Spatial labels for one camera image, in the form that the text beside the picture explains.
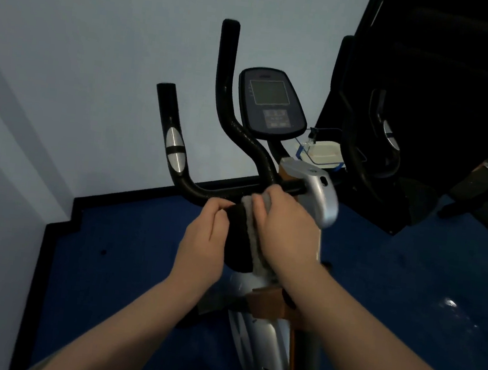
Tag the exercise bike console display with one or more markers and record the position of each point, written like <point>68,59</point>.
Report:
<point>271,103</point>

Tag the person's left thumb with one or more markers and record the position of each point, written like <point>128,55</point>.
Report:
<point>220,232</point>

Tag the person's right thumb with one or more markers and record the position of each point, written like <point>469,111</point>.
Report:
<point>256,212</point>

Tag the white container with blue tape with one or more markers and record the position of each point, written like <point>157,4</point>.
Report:
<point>325,151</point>

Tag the person's right hand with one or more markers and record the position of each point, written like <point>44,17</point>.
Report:
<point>286,235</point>

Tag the silver exercise bike frame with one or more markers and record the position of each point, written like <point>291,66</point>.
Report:
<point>319,190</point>

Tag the person's left hand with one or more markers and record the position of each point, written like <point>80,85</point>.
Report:
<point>198,251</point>

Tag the grey and black cleaning cloth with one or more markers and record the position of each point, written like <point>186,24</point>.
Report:
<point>240,239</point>

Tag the person's left forearm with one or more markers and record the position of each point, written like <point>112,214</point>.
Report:
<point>124,331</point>

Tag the black exercise machine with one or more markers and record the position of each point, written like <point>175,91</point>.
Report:
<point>446,82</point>

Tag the person's right forearm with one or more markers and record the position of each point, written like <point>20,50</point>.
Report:
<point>366,347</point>

